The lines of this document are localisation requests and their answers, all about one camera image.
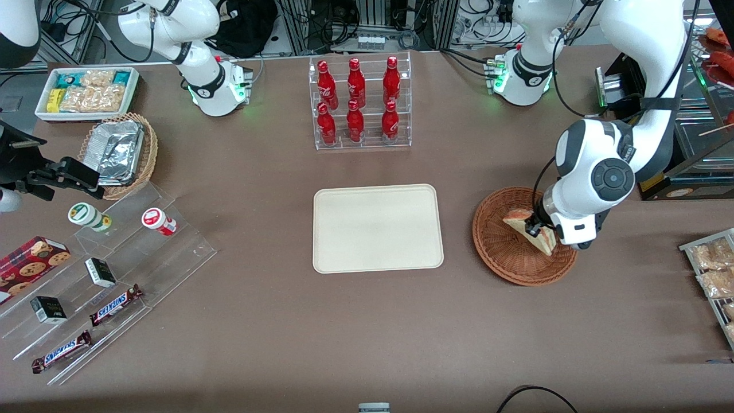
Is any snickers chocolate bar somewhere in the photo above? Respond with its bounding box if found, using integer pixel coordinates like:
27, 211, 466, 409
89, 284, 144, 328
32, 331, 92, 374

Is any red cookie box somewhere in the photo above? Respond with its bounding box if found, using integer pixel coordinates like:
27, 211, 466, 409
0, 236, 72, 305

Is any white snack tray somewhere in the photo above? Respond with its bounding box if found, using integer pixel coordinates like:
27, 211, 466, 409
36, 67, 140, 122

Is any red cola bottle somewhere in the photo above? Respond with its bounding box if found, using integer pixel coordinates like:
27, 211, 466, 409
383, 56, 401, 104
346, 100, 365, 143
381, 101, 400, 142
347, 57, 366, 107
317, 60, 339, 111
317, 103, 338, 145

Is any round brown wicker basket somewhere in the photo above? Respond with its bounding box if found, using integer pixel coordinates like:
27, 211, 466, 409
472, 186, 579, 286

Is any white power strip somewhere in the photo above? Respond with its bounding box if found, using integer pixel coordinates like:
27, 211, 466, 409
459, 13, 517, 44

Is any small black box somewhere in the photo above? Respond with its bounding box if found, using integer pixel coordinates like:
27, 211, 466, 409
30, 296, 68, 325
85, 258, 117, 288

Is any black floor cable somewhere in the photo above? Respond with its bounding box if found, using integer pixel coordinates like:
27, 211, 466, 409
496, 385, 579, 413

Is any clear cracker snack bag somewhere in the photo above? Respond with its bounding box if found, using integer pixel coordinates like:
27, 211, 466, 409
697, 270, 734, 299
691, 240, 734, 270

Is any cream plastic tray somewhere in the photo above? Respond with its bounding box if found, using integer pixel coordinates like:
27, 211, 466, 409
313, 184, 445, 274

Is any clear acrylic stepped display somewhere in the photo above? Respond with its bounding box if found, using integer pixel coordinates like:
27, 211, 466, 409
0, 182, 217, 386

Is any triangle sandwich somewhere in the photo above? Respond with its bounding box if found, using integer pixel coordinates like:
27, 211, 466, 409
503, 209, 558, 256

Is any red cap white bottle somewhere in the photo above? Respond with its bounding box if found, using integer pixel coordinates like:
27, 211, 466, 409
142, 208, 177, 237

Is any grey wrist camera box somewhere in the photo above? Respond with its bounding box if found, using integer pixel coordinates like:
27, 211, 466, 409
555, 211, 603, 251

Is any grey snack tray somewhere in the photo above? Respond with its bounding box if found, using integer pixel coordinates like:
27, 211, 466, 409
678, 228, 734, 352

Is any clear rice cracker bag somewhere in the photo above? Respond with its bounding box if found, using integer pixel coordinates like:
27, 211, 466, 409
80, 70, 115, 88
60, 85, 124, 113

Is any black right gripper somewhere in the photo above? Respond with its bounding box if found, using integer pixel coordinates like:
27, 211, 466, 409
0, 119, 107, 201

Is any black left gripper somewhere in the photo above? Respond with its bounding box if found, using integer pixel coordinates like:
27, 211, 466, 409
525, 192, 561, 237

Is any clear acrylic bottle rack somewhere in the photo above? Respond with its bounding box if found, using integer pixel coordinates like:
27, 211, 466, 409
309, 52, 412, 151

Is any black food warmer cabinet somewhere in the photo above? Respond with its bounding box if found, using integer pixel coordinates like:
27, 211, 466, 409
595, 16, 734, 201

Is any green cap white bottle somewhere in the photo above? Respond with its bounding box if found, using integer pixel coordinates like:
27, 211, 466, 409
68, 202, 112, 233

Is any aluminium foil container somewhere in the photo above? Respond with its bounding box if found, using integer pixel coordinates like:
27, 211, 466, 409
95, 120, 145, 186

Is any oval light wicker basket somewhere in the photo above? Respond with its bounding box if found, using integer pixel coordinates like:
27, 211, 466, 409
77, 113, 159, 201

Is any black bag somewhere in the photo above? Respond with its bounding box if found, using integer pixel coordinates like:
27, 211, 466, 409
215, 0, 279, 58

